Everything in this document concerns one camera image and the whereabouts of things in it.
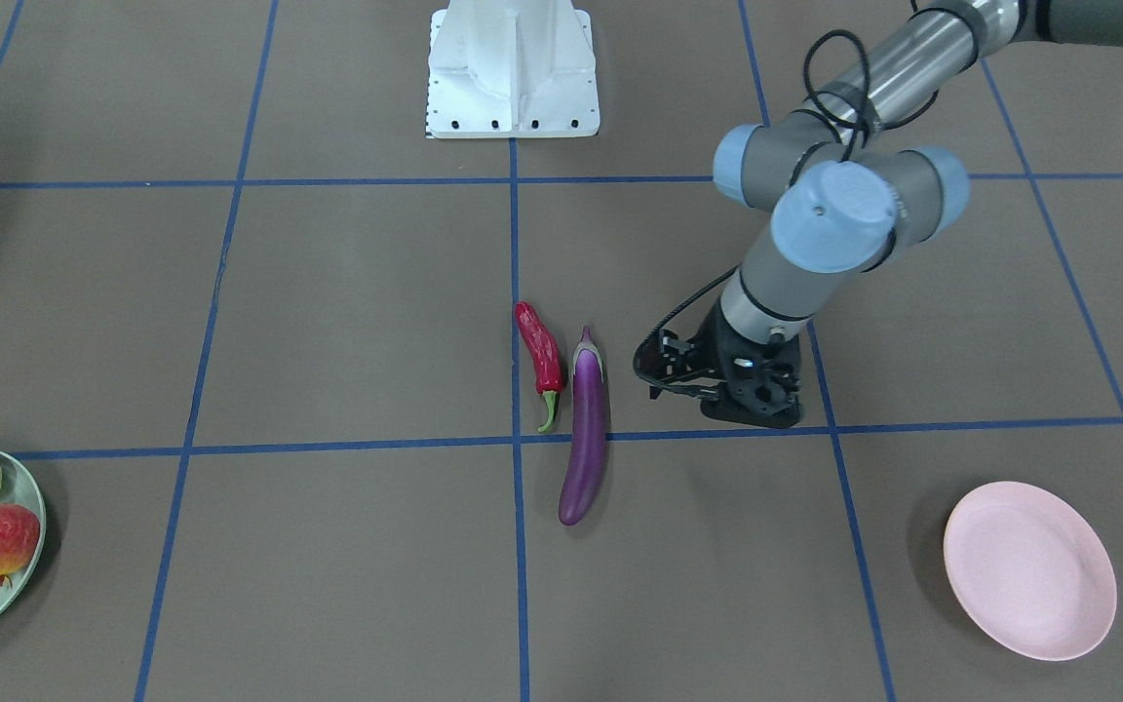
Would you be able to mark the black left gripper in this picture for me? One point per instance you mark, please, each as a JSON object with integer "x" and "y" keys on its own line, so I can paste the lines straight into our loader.
{"x": 715, "y": 342}

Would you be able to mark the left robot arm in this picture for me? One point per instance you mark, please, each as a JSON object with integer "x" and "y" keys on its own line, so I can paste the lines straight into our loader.
{"x": 835, "y": 209}

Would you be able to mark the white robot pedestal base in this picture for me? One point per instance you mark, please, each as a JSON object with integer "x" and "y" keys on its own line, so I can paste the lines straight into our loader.
{"x": 511, "y": 69}

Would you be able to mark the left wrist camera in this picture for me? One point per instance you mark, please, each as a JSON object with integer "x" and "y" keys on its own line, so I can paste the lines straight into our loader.
{"x": 662, "y": 362}

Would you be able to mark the pink plate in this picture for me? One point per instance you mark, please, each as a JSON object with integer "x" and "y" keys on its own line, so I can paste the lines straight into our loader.
{"x": 1029, "y": 571}

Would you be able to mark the purple eggplant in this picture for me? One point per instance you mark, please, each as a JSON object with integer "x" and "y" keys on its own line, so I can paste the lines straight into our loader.
{"x": 588, "y": 448}

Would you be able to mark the red chili pepper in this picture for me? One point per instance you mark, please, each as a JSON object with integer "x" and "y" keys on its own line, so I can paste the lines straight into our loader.
{"x": 543, "y": 350}

